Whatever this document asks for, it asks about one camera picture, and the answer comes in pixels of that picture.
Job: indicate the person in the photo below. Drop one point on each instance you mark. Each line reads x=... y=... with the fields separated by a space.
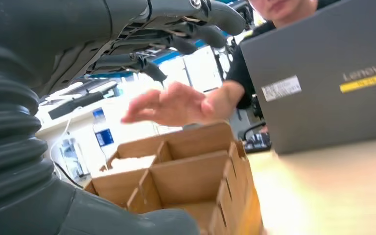
x=240 y=71

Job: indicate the clear plastic bottle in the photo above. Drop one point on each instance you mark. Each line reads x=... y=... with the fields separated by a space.
x=72 y=159

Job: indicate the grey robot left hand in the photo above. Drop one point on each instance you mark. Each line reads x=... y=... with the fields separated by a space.
x=45 y=35

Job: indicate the wooden card rack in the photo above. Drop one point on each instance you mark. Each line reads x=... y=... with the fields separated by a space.
x=188 y=181

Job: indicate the grey Lenovo laptop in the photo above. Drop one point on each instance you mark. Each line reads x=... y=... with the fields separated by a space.
x=321 y=97

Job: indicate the blue label water bottle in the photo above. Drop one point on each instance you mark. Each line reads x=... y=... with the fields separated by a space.
x=104 y=138

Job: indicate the black bar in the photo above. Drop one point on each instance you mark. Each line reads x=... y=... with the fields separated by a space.
x=74 y=104

